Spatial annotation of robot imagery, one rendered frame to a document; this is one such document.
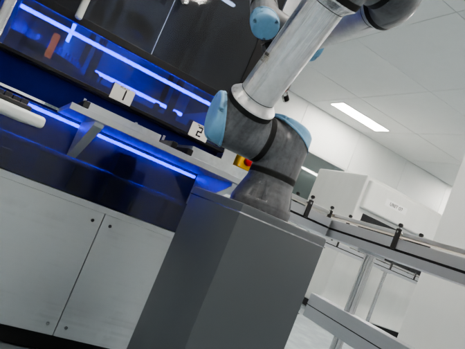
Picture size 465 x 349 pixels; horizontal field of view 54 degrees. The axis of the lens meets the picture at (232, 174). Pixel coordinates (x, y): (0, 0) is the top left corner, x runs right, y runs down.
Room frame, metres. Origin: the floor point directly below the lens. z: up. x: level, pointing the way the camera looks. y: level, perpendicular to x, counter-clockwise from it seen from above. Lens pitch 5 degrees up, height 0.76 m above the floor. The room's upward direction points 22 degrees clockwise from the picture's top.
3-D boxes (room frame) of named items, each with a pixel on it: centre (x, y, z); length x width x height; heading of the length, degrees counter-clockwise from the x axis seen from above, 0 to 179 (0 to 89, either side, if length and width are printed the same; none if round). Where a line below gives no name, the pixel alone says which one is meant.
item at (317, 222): (2.24, -0.22, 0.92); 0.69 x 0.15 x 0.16; 115
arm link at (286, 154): (1.10, -0.08, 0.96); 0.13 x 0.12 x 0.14; 112
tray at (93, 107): (1.63, 0.46, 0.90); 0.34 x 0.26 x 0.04; 25
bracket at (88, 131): (1.52, 0.50, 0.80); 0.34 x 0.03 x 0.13; 25
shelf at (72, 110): (1.64, 0.28, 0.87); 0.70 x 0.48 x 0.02; 115
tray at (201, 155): (1.67, 0.10, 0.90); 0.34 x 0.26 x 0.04; 25
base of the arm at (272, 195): (1.10, -0.09, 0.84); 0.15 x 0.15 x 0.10
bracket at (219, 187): (1.74, 0.05, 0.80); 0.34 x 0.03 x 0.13; 25
